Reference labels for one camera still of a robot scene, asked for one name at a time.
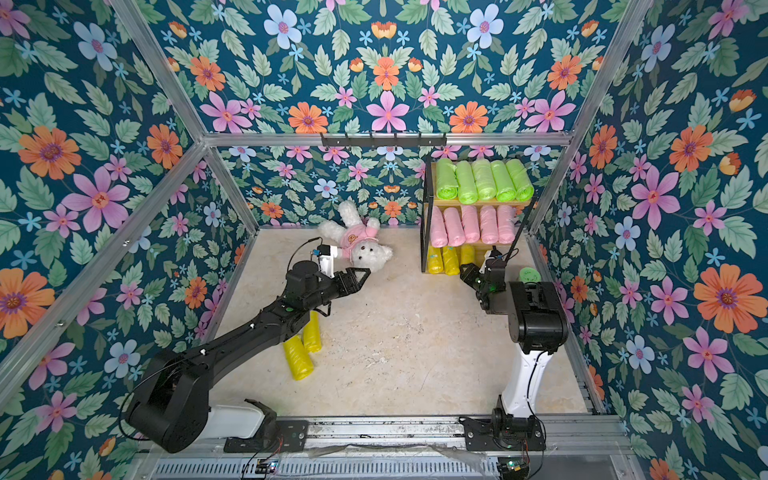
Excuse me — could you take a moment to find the yellow trash bag roll large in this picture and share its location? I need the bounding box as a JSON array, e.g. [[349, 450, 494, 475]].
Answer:
[[283, 335, 314, 381]]

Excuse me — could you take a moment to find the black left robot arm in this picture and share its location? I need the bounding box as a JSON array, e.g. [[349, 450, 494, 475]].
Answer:
[[121, 260, 371, 453]]

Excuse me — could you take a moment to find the upper green lidded jar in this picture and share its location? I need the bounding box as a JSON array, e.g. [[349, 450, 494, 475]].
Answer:
[[518, 267, 542, 283]]

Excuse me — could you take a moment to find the wooden shelf black metal frame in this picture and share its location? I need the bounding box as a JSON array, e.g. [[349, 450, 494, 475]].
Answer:
[[420, 157, 534, 273]]

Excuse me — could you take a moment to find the green circuit board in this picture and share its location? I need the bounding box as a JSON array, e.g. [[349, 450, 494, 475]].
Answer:
[[497, 457, 530, 480], [253, 459, 279, 475]]

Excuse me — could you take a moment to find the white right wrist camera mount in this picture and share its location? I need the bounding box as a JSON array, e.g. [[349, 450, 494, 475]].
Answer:
[[476, 249, 495, 266]]

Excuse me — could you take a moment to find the black hook rail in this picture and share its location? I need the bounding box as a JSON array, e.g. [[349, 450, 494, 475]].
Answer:
[[320, 133, 448, 148]]

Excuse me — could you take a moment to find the green trash bag roll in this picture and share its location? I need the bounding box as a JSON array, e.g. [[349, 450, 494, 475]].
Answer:
[[472, 159, 497, 201], [506, 159, 535, 202], [435, 158, 459, 200], [491, 160, 517, 203], [455, 161, 479, 205]]

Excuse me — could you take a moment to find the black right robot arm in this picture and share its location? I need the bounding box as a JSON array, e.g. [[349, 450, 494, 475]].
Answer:
[[459, 256, 569, 451]]

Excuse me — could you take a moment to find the green circuit board left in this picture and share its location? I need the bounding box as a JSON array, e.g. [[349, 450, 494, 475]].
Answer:
[[253, 459, 279, 475]]

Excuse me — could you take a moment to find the green circuit board right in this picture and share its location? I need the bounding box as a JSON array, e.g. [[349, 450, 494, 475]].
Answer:
[[497, 457, 530, 480]]

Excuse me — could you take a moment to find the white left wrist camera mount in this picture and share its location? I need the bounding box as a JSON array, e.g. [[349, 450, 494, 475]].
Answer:
[[313, 243, 341, 278]]

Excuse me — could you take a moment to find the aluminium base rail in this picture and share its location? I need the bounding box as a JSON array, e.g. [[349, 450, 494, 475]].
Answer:
[[127, 414, 645, 479]]

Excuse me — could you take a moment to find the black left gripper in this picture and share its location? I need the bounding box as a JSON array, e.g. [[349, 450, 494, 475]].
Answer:
[[300, 268, 370, 314]]

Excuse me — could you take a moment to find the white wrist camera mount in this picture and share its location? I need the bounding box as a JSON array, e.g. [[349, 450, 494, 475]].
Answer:
[[313, 243, 341, 278], [476, 249, 495, 266]]

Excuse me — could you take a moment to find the white plush bunny pink shirt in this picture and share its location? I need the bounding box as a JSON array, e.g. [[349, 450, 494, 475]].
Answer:
[[318, 200, 393, 272]]

